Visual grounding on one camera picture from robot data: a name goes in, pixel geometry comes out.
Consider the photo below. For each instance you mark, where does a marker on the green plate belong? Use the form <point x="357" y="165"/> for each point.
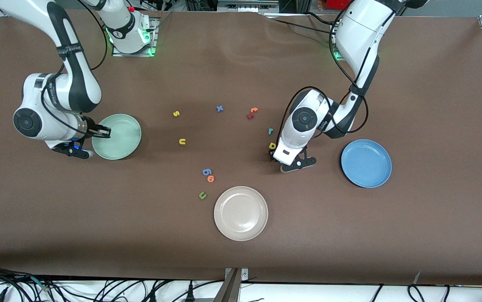
<point x="119" y="144"/>

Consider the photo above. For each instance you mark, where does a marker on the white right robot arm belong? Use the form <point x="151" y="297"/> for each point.
<point x="27" y="121"/>

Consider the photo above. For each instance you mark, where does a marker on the grey equipment box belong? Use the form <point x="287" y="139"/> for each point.
<point x="247" y="5"/>

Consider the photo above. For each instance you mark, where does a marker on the brown table cover sheet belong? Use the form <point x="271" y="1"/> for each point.
<point x="241" y="75"/>

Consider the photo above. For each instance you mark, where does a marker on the beige plate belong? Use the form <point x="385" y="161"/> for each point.
<point x="241" y="214"/>

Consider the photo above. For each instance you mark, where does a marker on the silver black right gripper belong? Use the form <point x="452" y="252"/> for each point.
<point x="91" y="127"/>

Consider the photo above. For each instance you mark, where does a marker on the blue digit six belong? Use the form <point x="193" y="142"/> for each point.
<point x="207" y="171"/>

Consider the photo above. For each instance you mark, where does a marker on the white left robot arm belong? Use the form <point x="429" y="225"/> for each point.
<point x="362" y="29"/>

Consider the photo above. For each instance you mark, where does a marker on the blue plate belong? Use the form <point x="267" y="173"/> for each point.
<point x="366" y="163"/>

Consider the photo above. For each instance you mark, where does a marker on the aluminium profile post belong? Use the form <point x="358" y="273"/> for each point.
<point x="228" y="289"/>

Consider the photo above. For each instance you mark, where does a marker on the small metal bracket plate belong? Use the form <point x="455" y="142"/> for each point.
<point x="245" y="274"/>

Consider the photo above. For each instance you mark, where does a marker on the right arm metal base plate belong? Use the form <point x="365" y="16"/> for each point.
<point x="153" y="42"/>

